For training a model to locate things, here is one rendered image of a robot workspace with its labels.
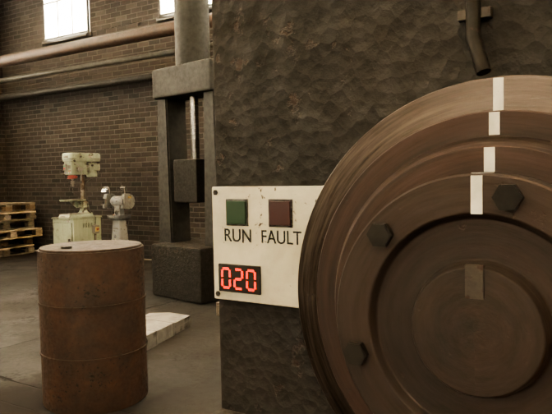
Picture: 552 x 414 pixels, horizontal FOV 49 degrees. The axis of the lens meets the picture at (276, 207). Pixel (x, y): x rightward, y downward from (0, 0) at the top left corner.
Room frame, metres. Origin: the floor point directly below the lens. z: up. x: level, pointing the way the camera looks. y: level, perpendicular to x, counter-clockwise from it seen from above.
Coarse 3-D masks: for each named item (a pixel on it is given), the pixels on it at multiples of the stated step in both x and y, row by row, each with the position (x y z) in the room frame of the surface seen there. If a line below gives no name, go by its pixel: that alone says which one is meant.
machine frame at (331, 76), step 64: (256, 0) 0.94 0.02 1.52; (320, 0) 0.88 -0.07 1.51; (384, 0) 0.83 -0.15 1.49; (448, 0) 0.78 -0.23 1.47; (512, 0) 0.74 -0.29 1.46; (256, 64) 0.94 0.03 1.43; (320, 64) 0.88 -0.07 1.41; (384, 64) 0.83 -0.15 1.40; (448, 64) 0.78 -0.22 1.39; (512, 64) 0.74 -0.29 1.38; (256, 128) 0.95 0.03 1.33; (320, 128) 0.88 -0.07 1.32; (256, 320) 0.95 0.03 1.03; (256, 384) 0.95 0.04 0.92
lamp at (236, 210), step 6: (228, 204) 0.95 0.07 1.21; (234, 204) 0.94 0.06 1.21; (240, 204) 0.93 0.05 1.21; (228, 210) 0.95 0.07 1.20; (234, 210) 0.94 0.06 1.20; (240, 210) 0.93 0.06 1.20; (228, 216) 0.95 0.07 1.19; (234, 216) 0.94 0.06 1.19; (240, 216) 0.93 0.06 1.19; (228, 222) 0.95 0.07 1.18; (234, 222) 0.94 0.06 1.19; (240, 222) 0.93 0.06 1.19
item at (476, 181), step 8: (496, 80) 0.61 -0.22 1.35; (496, 88) 0.61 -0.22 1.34; (496, 96) 0.61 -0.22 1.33; (496, 104) 0.61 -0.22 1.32; (496, 112) 0.59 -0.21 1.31; (496, 120) 0.59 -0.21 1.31; (496, 128) 0.59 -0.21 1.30; (488, 152) 0.57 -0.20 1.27; (488, 160) 0.57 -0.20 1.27; (488, 168) 0.57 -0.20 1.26; (472, 176) 0.53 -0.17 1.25; (480, 176) 0.53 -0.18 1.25; (472, 184) 0.53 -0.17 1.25; (480, 184) 0.53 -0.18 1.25; (472, 192) 0.53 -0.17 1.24; (480, 192) 0.53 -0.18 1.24; (472, 200) 0.53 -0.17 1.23; (480, 200) 0.53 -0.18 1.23; (472, 208) 0.53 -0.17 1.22; (480, 208) 0.53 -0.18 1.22
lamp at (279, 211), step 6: (270, 204) 0.90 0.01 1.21; (276, 204) 0.90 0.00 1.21; (282, 204) 0.89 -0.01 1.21; (288, 204) 0.89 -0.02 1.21; (270, 210) 0.90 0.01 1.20; (276, 210) 0.90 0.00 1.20; (282, 210) 0.89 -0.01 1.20; (288, 210) 0.89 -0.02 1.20; (270, 216) 0.90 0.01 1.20; (276, 216) 0.90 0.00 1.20; (282, 216) 0.89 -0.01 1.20; (288, 216) 0.89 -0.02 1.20; (270, 222) 0.90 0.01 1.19; (276, 222) 0.90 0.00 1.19; (282, 222) 0.89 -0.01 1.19; (288, 222) 0.89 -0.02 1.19
